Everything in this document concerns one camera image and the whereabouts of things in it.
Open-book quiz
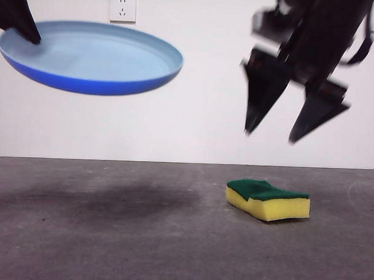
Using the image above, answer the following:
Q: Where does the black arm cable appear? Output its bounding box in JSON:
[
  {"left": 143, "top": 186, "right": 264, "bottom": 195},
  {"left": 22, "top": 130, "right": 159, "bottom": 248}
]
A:
[{"left": 346, "top": 0, "right": 374, "bottom": 66}]

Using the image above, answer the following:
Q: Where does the blue round plate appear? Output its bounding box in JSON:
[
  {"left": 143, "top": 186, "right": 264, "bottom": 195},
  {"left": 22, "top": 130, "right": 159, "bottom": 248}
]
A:
[{"left": 0, "top": 18, "right": 185, "bottom": 99}]

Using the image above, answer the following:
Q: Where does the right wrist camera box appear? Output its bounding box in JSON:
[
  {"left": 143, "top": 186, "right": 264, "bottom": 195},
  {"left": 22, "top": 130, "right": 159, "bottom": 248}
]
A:
[{"left": 251, "top": 7, "right": 303, "bottom": 40}]

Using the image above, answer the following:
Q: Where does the yellow sponge with green pad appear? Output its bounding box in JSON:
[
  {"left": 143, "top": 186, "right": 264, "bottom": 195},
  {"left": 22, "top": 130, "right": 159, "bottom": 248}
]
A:
[{"left": 225, "top": 177, "right": 311, "bottom": 224}]

